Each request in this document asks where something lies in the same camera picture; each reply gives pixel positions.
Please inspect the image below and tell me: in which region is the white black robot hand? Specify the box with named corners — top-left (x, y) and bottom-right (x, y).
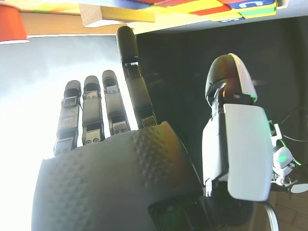
top-left (31, 26), bottom-right (274, 231)

